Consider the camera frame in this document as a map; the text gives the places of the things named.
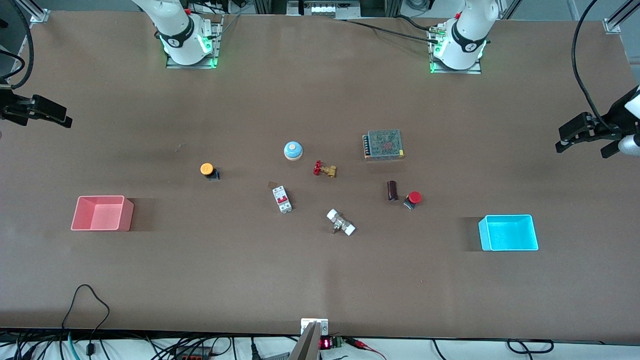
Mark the dark brown cylinder capacitor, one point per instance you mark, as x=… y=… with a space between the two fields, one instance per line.
x=392 y=190

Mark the white power strip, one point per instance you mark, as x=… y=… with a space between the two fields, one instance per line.
x=322 y=7

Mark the metal valve white ends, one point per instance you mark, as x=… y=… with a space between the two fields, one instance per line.
x=341 y=222

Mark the red push button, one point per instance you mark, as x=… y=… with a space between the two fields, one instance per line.
x=414 y=198

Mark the yellow push button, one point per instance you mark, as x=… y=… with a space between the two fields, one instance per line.
x=207 y=170

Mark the white metal bracket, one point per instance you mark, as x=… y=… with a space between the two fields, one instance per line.
x=315 y=324

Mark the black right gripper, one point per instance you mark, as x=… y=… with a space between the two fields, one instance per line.
x=11 y=108

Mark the red digit display module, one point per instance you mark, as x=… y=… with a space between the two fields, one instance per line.
x=331 y=343

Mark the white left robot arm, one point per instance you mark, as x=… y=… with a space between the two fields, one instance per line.
x=467 y=30

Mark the white red circuit breaker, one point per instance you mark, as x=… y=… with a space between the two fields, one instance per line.
x=282 y=199

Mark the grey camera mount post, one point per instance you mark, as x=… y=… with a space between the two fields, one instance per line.
x=306 y=345

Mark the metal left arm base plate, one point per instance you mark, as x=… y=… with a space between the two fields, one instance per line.
x=475 y=70

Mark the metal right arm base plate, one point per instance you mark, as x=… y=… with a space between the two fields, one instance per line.
x=216 y=50

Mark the pink plastic box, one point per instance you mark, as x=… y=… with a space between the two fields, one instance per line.
x=102 y=214

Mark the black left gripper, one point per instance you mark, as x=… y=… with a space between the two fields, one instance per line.
x=596 y=127

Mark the aluminium frame profile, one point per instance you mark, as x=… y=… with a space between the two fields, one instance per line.
x=620 y=20
x=32 y=11

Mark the blue round bell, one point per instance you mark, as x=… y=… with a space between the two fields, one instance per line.
x=293 y=150

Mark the cyan plastic box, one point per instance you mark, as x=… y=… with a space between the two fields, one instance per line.
x=509 y=233

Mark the metal mesh power supply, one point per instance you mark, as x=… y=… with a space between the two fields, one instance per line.
x=384 y=144

